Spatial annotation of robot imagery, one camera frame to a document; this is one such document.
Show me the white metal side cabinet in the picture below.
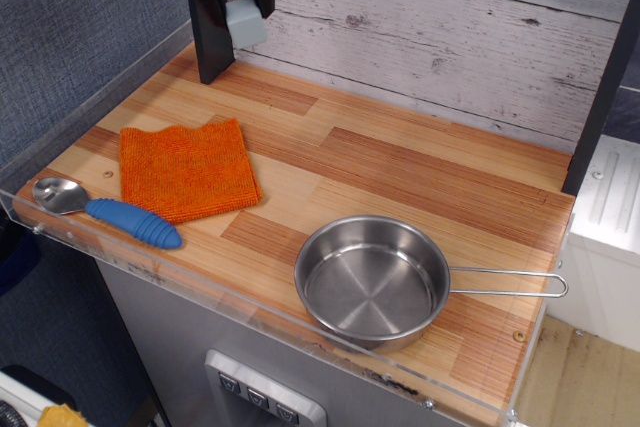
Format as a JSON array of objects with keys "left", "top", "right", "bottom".
[{"left": 547, "top": 135, "right": 639, "bottom": 351}]

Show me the pale blue-grey cup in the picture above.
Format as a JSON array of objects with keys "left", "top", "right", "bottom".
[{"left": 226, "top": 0, "right": 267, "bottom": 49}]

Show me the clear acrylic guard rail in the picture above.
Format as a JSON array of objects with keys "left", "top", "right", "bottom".
[{"left": 1, "top": 27, "right": 573, "bottom": 426}]

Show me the orange woven cloth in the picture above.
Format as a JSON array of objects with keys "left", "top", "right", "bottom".
[{"left": 119, "top": 118, "right": 262, "bottom": 224}]

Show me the stainless steel pan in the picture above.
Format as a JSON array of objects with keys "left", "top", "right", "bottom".
[{"left": 293, "top": 215, "right": 570, "bottom": 354}]

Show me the silver dispenser button panel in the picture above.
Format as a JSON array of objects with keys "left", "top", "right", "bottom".
[{"left": 204, "top": 349, "right": 328, "bottom": 426}]

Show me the dark vertical post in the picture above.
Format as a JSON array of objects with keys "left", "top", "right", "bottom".
[{"left": 560, "top": 0, "right": 640, "bottom": 197}]

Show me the metal spoon with blue handle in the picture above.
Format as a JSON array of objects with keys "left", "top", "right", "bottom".
[{"left": 32, "top": 177, "right": 183, "bottom": 249}]

